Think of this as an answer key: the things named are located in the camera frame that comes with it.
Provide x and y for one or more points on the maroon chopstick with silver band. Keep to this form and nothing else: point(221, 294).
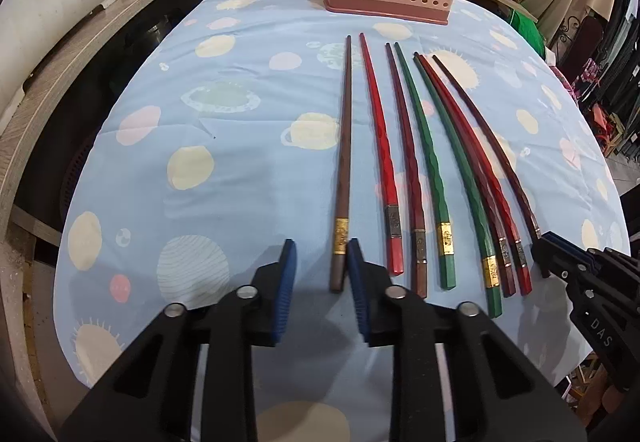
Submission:
point(508, 282)
point(406, 156)

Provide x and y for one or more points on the green chopstick with gold band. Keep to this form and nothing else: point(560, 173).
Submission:
point(462, 177)
point(425, 146)

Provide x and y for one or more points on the dark brown chopstick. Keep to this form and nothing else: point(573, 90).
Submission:
point(500, 152)

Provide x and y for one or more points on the curved wooden counter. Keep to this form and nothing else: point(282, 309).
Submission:
point(75, 31)

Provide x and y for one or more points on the hanging clothes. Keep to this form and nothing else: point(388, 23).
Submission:
point(610, 61)

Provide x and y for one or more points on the red chopstick with silver band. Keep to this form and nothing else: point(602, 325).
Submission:
point(380, 141)
point(524, 282)

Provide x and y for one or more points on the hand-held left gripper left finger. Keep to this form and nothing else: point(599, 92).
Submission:
point(282, 292)

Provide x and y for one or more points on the brown chopstick with gold band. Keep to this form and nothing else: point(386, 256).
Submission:
point(344, 146)

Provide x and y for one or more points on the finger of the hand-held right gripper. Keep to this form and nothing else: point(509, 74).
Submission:
point(570, 249)
point(600, 322)

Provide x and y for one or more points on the green bag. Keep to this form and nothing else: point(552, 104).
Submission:
point(527, 29)

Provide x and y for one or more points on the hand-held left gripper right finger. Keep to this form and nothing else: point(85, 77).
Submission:
point(361, 292)

